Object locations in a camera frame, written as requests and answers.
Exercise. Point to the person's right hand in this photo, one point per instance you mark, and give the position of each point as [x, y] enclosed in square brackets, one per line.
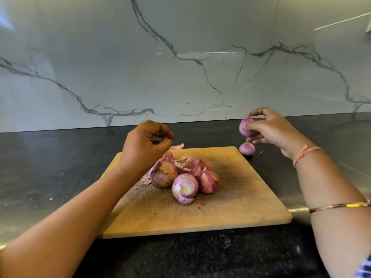
[278, 133]

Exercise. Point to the person's left hand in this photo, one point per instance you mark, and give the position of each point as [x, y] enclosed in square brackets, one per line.
[142, 150]

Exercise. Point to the brownish red onion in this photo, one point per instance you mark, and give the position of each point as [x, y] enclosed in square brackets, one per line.
[163, 175]

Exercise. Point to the small red onion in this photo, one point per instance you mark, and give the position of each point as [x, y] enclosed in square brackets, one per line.
[247, 148]

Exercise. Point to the pile of onion peels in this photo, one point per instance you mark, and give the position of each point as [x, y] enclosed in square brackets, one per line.
[179, 161]

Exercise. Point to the red onion with pale patch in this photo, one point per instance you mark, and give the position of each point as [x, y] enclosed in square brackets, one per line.
[185, 188]

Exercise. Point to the person's right forearm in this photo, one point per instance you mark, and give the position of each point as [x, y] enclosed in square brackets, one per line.
[336, 205]

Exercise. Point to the person's left forearm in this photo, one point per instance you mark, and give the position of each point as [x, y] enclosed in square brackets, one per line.
[69, 228]

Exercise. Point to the wooden cutting board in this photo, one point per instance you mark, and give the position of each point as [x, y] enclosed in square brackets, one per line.
[243, 199]

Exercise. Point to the gold bangle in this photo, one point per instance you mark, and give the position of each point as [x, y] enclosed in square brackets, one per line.
[339, 206]

